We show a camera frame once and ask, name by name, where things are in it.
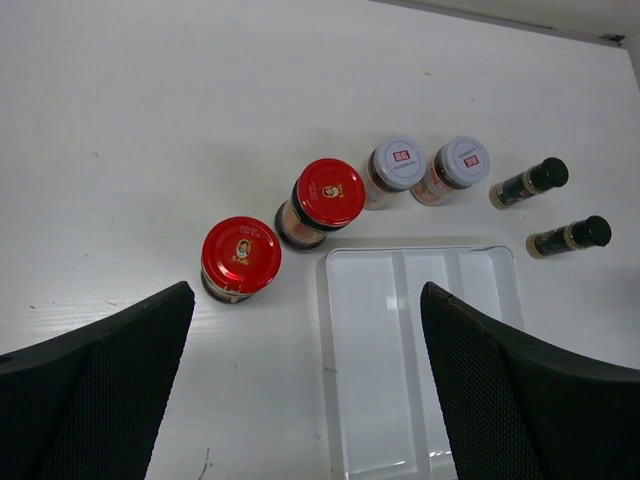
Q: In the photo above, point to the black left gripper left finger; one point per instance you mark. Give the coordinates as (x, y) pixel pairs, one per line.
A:
(88, 404)

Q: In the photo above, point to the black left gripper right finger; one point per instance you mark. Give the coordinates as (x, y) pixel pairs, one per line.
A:
(517, 407)

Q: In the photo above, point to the black cap spice bottle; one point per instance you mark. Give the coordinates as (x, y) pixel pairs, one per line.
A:
(594, 231)
(551, 173)

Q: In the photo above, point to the red lid chili jar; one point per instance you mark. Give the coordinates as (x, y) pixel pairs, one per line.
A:
(240, 256)
(327, 196)

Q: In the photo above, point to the white lid spice jar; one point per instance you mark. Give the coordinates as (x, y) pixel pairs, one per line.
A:
(394, 166)
(456, 166)

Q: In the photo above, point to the white divided tray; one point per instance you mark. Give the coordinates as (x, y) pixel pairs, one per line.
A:
(383, 414)

